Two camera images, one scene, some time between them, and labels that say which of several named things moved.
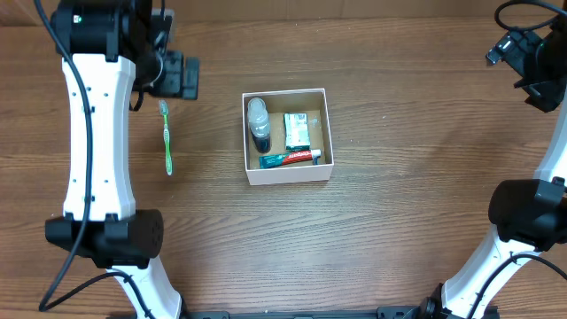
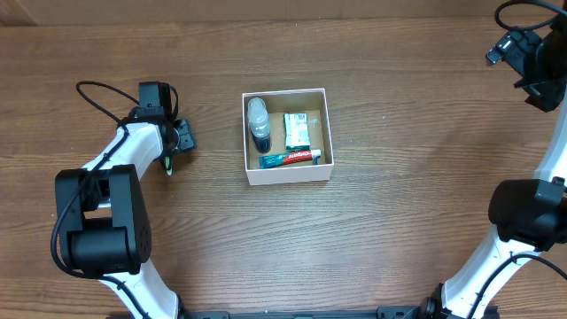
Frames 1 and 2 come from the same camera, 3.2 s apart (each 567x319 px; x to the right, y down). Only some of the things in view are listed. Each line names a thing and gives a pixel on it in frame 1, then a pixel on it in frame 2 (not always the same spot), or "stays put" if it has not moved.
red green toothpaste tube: [267, 161] stays put
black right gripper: [546, 93] stays put
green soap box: [297, 131] stays put
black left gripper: [173, 81] to [186, 136]
